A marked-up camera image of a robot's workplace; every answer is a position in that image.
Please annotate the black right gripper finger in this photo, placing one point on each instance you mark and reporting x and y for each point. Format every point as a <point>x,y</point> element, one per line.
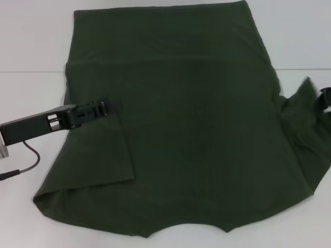
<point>325,99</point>

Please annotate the dark green shirt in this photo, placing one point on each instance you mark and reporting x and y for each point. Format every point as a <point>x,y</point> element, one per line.
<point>181,108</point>

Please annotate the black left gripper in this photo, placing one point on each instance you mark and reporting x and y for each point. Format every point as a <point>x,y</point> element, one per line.
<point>31,124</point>

